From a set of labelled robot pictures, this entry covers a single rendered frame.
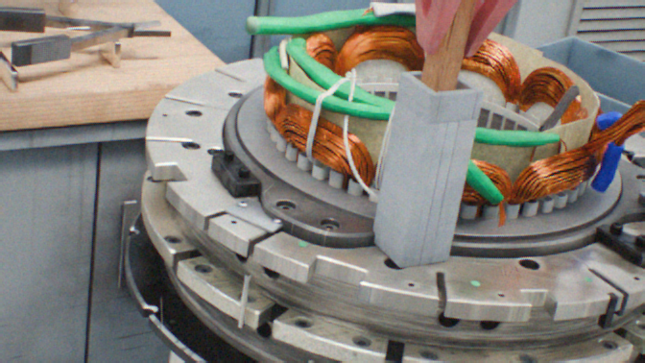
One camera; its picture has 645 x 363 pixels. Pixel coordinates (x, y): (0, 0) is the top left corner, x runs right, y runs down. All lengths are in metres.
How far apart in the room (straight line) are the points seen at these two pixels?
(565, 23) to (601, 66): 2.05
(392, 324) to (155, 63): 0.34
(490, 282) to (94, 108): 0.33
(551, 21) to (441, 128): 2.53
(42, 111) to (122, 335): 0.21
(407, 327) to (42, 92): 0.32
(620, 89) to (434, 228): 0.50
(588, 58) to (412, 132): 0.52
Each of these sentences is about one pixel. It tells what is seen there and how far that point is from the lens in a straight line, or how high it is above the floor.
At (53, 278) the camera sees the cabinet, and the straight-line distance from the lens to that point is 0.87.
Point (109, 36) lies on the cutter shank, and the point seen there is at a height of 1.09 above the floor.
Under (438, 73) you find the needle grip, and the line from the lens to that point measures 0.54.
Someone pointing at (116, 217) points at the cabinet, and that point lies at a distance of 0.86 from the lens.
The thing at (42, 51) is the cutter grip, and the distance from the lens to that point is 0.80.
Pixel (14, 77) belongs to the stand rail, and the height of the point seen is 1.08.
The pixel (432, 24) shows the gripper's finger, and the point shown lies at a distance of 0.52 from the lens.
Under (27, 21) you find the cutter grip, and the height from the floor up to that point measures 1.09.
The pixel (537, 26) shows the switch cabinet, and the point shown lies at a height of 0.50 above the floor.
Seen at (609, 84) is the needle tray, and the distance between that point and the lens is 1.05.
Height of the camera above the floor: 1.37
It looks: 26 degrees down
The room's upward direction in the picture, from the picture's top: 9 degrees clockwise
